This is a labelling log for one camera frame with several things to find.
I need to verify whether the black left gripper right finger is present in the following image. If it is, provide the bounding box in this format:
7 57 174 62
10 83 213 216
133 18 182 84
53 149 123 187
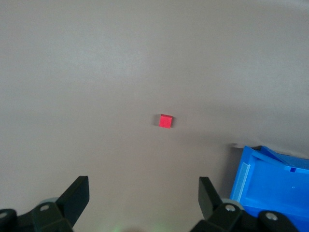
193 176 242 232

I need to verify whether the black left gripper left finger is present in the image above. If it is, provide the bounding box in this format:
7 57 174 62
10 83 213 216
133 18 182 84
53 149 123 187
31 175 90 232

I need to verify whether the red cube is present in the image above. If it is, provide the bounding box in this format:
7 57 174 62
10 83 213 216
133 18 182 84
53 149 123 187
158 114 173 129

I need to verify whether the blue plastic bin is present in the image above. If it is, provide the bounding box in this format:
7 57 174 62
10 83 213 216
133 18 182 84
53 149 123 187
229 145 309 232

